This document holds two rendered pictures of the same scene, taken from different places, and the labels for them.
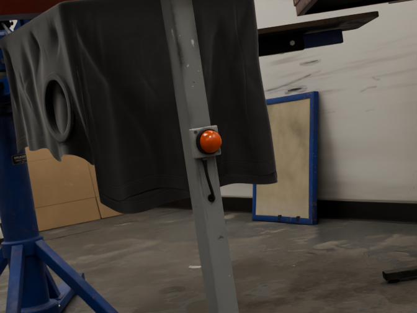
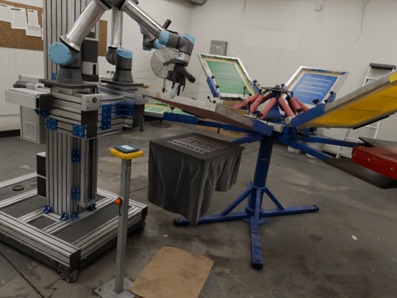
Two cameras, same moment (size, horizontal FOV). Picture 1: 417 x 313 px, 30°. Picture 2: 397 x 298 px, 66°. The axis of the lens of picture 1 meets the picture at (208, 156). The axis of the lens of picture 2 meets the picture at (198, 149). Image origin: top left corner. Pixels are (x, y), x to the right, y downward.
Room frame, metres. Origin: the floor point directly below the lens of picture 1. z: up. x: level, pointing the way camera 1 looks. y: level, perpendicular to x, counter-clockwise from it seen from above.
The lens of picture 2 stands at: (0.98, -1.64, 1.49)
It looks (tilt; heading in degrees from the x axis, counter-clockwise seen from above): 16 degrees down; 65
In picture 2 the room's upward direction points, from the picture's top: 7 degrees clockwise
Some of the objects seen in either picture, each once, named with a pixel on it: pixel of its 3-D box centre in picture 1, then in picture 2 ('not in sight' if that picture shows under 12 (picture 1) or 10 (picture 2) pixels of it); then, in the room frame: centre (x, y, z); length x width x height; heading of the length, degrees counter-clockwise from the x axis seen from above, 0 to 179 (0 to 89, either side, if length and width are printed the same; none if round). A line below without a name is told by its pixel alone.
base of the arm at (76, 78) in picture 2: not in sight; (70, 74); (1.03, 0.40, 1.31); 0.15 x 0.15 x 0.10
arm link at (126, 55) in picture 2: not in sight; (123, 58); (1.40, 0.74, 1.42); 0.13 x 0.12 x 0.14; 107
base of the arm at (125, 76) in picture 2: not in sight; (123, 74); (1.40, 0.73, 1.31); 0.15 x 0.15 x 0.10
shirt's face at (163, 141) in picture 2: not in sight; (198, 143); (1.82, 0.16, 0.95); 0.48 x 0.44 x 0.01; 30
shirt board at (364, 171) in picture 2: (182, 57); (319, 154); (2.78, 0.04, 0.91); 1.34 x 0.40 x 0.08; 90
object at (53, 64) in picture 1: (53, 95); not in sight; (1.73, 0.32, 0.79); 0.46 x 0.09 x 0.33; 30
